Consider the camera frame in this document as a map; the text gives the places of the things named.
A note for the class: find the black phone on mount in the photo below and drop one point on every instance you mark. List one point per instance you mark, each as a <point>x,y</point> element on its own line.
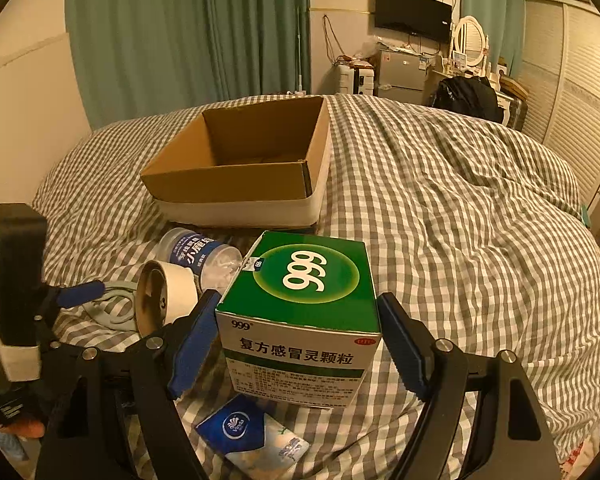
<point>22,242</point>

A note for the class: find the clear jar blue label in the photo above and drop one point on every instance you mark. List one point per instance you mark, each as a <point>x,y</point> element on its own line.
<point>214,264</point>

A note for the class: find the white storage unit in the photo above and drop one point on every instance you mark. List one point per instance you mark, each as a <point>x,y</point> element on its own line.
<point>355,79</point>

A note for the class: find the white oval vanity mirror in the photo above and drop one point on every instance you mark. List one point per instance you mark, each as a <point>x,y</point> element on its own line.
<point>469,41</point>

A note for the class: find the grey metal cabinet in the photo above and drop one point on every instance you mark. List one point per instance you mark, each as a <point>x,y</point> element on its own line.
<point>399,76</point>

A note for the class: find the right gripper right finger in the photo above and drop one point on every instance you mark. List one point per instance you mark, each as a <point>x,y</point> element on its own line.
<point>509,437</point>

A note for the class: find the black bag on chair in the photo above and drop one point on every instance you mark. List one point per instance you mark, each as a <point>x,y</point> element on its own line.
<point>468,96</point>

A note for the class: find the black wall television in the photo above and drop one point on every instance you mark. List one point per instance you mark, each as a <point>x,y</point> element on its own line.
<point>431,19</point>

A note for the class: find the white tape roll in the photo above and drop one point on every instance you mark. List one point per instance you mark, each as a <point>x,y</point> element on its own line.
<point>165,292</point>

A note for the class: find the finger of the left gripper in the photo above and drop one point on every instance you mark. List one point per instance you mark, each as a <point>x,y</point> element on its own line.
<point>72,296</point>

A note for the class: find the green curtain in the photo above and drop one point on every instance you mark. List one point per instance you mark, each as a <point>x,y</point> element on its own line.
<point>503,22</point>
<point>135,58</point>

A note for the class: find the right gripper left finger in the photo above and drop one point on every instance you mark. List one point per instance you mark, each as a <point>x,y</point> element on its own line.
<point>86,438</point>

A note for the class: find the green curtain left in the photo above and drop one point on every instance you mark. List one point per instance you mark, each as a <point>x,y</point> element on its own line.
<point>135,58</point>

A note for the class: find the person's left hand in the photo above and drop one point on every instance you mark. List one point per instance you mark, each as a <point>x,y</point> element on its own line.
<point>24,426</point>

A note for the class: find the green 999 medicine box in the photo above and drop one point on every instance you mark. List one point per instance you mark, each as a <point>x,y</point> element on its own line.
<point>299,323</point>

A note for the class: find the open cardboard box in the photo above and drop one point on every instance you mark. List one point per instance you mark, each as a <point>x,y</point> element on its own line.
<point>262,165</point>

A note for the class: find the green curtain right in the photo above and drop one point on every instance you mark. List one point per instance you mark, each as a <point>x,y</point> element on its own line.
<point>503,22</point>

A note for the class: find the white louvered wardrobe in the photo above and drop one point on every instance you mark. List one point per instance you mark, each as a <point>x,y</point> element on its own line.
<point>560,67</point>

